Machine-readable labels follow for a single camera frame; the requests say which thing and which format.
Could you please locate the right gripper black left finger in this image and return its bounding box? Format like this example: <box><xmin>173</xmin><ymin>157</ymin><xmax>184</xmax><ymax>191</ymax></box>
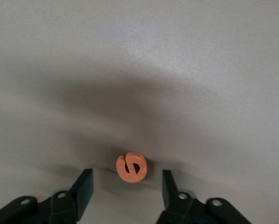
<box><xmin>0</xmin><ymin>168</ymin><xmax>94</xmax><ymax>224</ymax></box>

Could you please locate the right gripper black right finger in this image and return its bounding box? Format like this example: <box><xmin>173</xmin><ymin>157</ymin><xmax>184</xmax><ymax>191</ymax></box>
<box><xmin>156</xmin><ymin>169</ymin><xmax>253</xmax><ymax>224</ymax></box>

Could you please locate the orange foam letter e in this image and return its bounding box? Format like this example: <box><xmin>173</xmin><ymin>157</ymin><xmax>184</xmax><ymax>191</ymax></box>
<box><xmin>116</xmin><ymin>152</ymin><xmax>147</xmax><ymax>183</ymax></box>

